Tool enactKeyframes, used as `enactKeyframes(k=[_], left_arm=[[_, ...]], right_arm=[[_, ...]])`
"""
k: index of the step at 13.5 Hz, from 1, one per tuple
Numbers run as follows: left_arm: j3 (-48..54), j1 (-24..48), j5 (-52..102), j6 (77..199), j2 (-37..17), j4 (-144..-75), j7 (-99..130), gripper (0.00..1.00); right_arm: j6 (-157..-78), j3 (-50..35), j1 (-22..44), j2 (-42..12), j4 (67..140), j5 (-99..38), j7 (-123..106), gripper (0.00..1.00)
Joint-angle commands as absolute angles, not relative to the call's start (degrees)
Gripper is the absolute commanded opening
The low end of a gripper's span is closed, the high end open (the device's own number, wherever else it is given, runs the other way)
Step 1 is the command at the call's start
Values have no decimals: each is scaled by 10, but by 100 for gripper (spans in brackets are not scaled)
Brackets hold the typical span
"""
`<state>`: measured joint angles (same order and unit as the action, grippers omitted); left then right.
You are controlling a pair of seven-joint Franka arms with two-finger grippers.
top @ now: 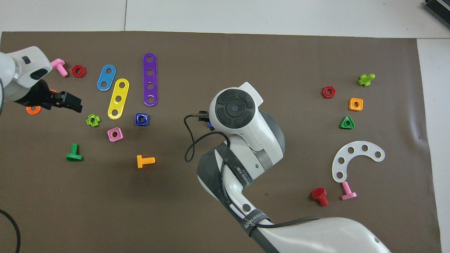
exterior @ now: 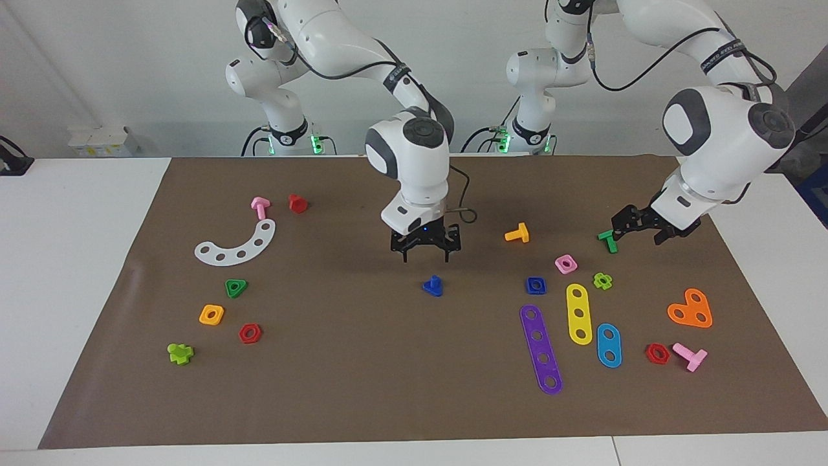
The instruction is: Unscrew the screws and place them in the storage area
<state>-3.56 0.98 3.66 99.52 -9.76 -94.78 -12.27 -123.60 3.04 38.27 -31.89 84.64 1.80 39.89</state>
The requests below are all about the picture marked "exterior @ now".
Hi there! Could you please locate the orange angled three-hole plate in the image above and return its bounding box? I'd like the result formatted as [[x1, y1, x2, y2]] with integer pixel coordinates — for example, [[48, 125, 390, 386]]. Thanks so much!
[[667, 288, 714, 329]]

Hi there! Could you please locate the yellow three-hole plate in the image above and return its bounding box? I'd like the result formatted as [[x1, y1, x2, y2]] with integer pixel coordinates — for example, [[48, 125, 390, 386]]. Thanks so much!
[[565, 283, 594, 346]]

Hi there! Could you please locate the brown table mat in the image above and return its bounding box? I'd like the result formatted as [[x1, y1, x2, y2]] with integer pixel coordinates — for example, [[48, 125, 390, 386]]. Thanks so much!
[[39, 154, 828, 450]]

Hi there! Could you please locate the blue two-hole plate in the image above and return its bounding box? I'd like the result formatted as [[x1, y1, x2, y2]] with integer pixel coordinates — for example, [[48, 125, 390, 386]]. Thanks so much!
[[596, 323, 623, 369]]

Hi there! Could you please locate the purple four-hole plate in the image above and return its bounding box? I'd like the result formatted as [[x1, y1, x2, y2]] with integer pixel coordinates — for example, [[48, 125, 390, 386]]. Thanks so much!
[[519, 304, 564, 395]]

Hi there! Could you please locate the black stand pole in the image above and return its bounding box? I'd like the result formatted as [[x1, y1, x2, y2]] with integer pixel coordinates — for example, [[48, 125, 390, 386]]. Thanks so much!
[[763, 107, 828, 173]]

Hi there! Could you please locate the blue crate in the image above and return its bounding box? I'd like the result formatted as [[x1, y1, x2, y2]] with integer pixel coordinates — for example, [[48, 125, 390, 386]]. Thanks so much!
[[796, 161, 828, 229]]

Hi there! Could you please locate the white curved five-hole plate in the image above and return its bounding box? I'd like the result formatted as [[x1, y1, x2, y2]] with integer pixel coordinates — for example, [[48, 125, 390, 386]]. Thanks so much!
[[194, 219, 277, 267]]

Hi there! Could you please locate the white cardboard box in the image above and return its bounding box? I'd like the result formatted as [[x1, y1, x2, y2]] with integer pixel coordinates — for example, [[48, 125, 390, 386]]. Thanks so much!
[[67, 126, 134, 158]]

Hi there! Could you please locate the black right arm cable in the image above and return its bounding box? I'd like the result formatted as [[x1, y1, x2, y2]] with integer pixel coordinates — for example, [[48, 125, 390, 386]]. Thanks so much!
[[261, 18, 479, 225]]

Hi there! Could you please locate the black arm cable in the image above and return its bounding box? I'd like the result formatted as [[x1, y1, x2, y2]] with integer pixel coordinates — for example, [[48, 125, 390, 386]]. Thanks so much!
[[585, 26, 778, 93], [261, 18, 479, 225]]

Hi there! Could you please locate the black base cable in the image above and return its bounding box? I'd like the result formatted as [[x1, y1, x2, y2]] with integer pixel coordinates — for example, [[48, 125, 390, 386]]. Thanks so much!
[[241, 126, 268, 158], [460, 123, 503, 155]]

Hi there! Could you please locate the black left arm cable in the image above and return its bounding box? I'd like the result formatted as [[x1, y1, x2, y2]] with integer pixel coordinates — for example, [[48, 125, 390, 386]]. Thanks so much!
[[585, 26, 778, 93]]

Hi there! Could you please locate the black clamp with cable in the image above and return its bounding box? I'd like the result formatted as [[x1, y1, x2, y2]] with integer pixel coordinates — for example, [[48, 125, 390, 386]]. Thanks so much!
[[0, 135, 35, 177]]

